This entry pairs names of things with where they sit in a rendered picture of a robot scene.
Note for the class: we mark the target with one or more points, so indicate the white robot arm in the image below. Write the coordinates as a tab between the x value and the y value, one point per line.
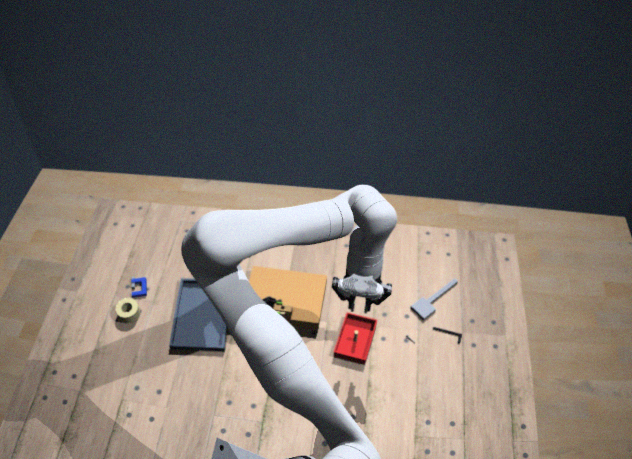
275	352

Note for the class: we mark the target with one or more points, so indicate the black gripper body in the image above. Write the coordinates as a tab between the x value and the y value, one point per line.
378	280

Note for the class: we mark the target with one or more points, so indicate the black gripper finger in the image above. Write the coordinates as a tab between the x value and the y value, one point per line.
387	290
343	297

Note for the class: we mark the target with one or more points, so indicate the light wooden bench board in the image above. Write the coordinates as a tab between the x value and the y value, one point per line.
303	291

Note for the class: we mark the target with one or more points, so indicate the red open tray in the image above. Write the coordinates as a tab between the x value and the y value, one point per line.
355	351

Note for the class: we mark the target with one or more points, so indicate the small wooden block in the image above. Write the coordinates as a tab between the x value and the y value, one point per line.
288	309

